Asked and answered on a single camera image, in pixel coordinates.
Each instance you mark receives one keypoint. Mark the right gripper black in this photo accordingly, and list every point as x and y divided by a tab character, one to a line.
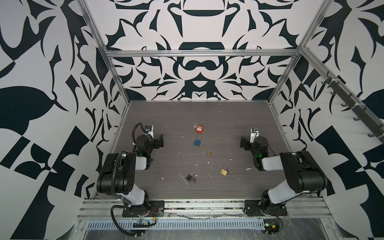
247	143

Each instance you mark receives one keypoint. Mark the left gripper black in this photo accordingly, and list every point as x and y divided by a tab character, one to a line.
156	144

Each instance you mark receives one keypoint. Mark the large brass padlock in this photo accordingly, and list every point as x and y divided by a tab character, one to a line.
224	171

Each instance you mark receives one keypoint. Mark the blue padlock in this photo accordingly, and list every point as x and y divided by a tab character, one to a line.
198	141

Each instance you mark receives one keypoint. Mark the red padlock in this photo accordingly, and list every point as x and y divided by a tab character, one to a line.
199	127

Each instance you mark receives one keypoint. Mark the black padlock with keys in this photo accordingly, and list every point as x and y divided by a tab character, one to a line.
190	178

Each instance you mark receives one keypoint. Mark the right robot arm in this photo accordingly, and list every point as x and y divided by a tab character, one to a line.
302	176

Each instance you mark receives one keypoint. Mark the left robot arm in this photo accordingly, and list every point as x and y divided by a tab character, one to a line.
117	177

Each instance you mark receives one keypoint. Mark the left green circuit board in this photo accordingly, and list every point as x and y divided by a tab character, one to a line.
145	223

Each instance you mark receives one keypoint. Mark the green circuit board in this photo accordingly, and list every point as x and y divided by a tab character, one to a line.
145	223
271	227

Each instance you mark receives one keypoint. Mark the right green circuit board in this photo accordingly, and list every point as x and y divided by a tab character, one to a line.
271	227

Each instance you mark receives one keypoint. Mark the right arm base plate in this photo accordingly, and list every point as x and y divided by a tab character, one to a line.
255	208

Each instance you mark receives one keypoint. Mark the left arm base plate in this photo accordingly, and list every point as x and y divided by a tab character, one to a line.
150	208

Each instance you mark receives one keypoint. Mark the aluminium mounting rail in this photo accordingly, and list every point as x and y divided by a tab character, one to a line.
200	208

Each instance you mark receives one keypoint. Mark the white slotted cable duct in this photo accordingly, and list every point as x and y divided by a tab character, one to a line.
182	224

